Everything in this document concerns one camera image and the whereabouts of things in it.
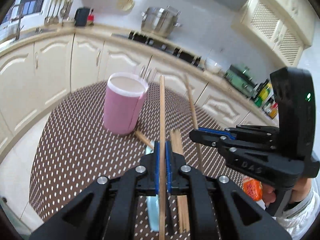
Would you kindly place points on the light blue handled peeler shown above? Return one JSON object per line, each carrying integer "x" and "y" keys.
{"x": 152, "y": 204}

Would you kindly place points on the grey sleeve right forearm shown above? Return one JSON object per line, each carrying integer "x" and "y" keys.
{"x": 302, "y": 209}

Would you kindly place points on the red label sauce bottle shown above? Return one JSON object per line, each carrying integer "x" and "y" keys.
{"x": 273, "y": 110}

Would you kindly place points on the white bowl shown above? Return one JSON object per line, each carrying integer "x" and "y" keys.
{"x": 212, "y": 66}

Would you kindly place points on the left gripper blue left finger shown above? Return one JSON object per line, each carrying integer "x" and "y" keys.
{"x": 156, "y": 152}

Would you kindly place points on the window with bars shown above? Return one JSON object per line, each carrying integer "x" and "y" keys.
{"x": 26, "y": 7}

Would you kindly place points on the black electric kettle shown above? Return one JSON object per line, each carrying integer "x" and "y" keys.
{"x": 81, "y": 15}

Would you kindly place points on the green electric cooker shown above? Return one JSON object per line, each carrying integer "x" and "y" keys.
{"x": 239, "y": 76}

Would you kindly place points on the orange snack bag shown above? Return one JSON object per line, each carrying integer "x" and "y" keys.
{"x": 252, "y": 187}

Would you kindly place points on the upper lattice cabinet right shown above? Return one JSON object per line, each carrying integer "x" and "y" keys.
{"x": 264, "y": 28}

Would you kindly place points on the lower cream cabinets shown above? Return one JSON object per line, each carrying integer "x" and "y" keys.
{"x": 39, "y": 71}

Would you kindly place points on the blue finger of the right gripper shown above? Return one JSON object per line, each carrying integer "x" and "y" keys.
{"x": 216, "y": 132}
{"x": 208, "y": 139}

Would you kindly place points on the steel faucet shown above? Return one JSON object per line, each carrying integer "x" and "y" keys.
{"x": 17, "y": 18}

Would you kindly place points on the round beige wall plate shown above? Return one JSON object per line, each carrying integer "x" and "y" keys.
{"x": 125, "y": 5}

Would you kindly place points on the stainless steel steamer pot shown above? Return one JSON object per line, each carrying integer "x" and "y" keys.
{"x": 160, "y": 21}

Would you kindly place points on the brown polka dot tablecloth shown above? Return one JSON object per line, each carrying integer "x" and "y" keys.
{"x": 75, "y": 148}

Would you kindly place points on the person's right hand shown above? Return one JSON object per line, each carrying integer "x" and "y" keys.
{"x": 299, "y": 192}

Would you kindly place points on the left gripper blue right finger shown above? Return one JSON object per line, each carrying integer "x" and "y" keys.
{"x": 168, "y": 159}

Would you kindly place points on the green yellow bottle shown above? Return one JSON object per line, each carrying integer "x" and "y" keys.
{"x": 263, "y": 94}

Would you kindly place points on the pink utensil cup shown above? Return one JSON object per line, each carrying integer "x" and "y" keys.
{"x": 124, "y": 99}

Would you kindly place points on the hanging utensil rack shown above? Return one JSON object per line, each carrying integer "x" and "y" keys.
{"x": 58, "y": 12}

